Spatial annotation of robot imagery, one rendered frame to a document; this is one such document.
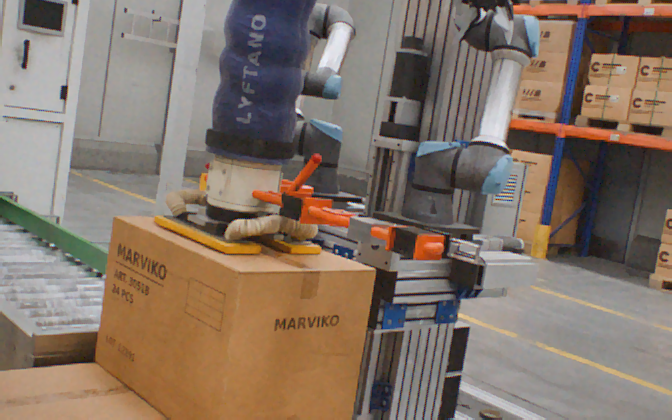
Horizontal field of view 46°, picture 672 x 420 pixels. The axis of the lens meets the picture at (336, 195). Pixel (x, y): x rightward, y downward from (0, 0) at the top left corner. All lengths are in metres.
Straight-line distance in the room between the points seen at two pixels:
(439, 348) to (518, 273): 0.47
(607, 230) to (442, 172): 8.71
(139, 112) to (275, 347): 10.61
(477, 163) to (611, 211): 8.68
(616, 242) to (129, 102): 7.10
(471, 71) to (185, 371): 1.31
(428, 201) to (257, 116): 0.60
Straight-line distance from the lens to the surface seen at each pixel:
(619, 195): 10.83
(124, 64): 12.12
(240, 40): 1.93
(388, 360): 2.62
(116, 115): 12.12
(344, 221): 1.68
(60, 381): 2.12
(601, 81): 9.71
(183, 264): 1.86
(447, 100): 2.50
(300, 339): 1.83
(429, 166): 2.25
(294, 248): 1.94
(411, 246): 1.55
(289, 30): 1.93
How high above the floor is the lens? 1.29
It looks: 6 degrees down
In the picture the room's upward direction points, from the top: 9 degrees clockwise
